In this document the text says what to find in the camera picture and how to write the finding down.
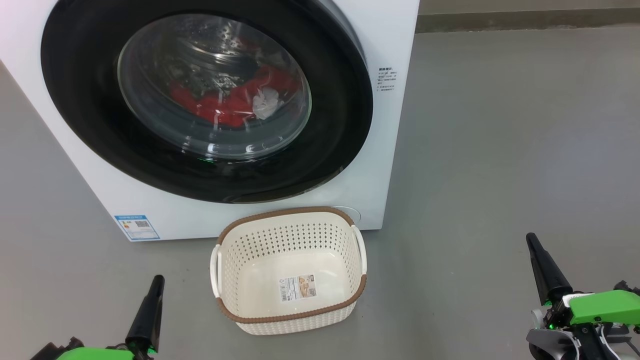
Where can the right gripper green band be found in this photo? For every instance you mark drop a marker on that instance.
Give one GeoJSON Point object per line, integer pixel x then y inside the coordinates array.
{"type": "Point", "coordinates": [600, 307]}

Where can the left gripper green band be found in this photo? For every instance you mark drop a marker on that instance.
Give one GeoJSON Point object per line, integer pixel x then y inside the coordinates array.
{"type": "Point", "coordinates": [100, 354]}

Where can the black round glass washer door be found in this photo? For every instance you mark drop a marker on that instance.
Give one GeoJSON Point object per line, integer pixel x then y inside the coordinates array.
{"type": "Point", "coordinates": [90, 125]}

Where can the red garment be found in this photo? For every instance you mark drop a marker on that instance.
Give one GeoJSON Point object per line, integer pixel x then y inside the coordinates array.
{"type": "Point", "coordinates": [220, 107]}

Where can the white cloth piece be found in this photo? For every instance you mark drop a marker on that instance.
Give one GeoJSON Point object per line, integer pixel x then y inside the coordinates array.
{"type": "Point", "coordinates": [266, 102]}

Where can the cream laundry basket brown rim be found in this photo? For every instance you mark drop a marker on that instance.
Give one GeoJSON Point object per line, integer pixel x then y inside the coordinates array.
{"type": "Point", "coordinates": [295, 320]}

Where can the white barcode product label sticker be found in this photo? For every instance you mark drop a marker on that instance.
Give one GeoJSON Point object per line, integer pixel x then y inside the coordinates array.
{"type": "Point", "coordinates": [298, 288]}

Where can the white front-load washing machine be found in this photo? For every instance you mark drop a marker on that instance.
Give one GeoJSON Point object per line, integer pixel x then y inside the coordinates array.
{"type": "Point", "coordinates": [310, 210]}

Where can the blue energy label sticker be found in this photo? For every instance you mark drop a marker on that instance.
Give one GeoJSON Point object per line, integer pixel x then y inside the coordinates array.
{"type": "Point", "coordinates": [136, 227]}

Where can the round drain filter cover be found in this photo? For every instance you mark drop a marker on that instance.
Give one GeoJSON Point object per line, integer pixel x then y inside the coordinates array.
{"type": "Point", "coordinates": [352, 214]}

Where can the printed warning text sticker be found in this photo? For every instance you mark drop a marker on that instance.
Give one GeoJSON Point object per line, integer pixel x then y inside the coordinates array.
{"type": "Point", "coordinates": [387, 79]}

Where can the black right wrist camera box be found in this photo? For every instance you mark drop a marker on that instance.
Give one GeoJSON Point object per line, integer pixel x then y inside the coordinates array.
{"type": "Point", "coordinates": [627, 288]}

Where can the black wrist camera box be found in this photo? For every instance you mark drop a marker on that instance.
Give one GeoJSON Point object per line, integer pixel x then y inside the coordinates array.
{"type": "Point", "coordinates": [50, 351]}
{"type": "Point", "coordinates": [627, 288]}

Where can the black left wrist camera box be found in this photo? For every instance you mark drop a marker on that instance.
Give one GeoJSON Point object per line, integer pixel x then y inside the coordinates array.
{"type": "Point", "coordinates": [50, 351]}

